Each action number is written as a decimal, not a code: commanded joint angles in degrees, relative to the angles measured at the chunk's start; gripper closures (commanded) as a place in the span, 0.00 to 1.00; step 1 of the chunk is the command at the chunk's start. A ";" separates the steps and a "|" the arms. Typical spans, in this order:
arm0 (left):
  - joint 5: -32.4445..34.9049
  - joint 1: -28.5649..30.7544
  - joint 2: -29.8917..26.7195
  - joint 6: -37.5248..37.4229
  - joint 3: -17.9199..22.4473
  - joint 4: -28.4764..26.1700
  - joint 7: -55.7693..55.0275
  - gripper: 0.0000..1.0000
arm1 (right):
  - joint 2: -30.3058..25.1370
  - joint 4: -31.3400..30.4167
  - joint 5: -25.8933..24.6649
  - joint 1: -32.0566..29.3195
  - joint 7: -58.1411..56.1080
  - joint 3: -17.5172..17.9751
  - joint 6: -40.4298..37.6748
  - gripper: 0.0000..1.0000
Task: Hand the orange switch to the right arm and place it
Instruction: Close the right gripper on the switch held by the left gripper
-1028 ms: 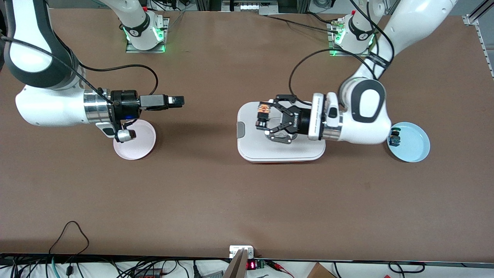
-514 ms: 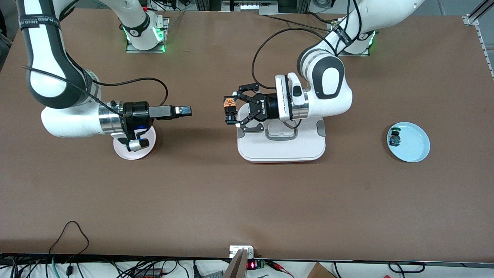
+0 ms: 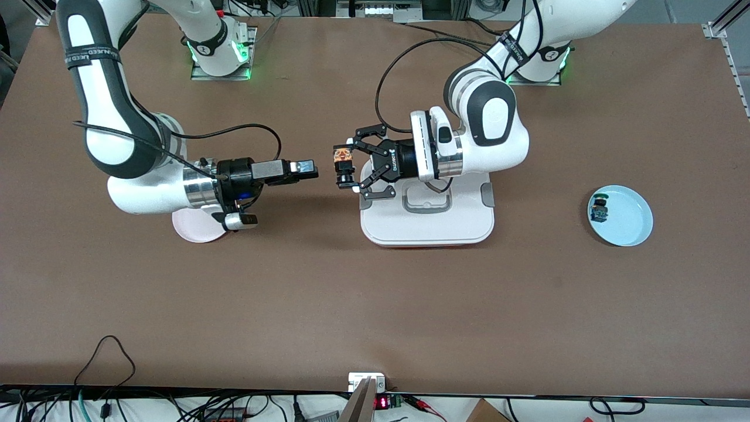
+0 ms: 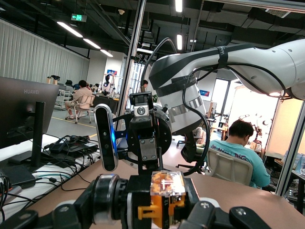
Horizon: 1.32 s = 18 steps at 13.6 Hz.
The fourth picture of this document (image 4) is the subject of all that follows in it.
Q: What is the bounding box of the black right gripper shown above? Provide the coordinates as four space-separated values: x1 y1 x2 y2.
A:
125 92 173 171

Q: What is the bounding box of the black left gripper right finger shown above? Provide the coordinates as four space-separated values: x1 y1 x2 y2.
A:
181 177 272 229

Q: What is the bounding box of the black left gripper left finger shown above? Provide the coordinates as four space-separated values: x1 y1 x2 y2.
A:
0 182 96 229

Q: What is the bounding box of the standing person dark hair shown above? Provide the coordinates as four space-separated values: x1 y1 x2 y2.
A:
140 80 150 94

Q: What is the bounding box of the white plastic chair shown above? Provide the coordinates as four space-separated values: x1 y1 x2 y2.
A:
205 147 254 187
68 94 96 125

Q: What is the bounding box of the black office chair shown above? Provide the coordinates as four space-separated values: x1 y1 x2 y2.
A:
176 132 206 170

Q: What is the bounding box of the white humanoid robot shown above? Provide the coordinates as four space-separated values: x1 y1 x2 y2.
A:
102 73 116 96

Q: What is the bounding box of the black flat box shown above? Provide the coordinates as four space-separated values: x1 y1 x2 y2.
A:
0 164 36 186

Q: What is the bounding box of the seated person beige shirt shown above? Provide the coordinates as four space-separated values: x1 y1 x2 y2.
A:
64 80 96 120

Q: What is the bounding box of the black power adapter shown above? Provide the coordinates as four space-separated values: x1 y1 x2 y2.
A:
49 135 100 156

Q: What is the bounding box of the seated person teal shirt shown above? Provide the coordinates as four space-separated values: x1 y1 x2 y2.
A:
206 119 271 189

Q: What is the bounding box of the tall aluminium pole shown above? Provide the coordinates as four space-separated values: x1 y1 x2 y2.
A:
115 0 147 134

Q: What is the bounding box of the black Huawei monitor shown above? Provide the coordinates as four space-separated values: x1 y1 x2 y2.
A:
0 76 60 167

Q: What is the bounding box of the green exit sign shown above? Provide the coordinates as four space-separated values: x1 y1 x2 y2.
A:
71 13 88 23

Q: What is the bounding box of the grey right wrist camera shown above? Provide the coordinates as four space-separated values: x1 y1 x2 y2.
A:
93 104 119 172

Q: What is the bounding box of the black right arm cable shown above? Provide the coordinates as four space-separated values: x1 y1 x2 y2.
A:
142 37 286 177

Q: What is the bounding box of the slanted aluminium frame post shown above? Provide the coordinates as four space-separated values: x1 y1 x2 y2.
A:
275 100 305 197

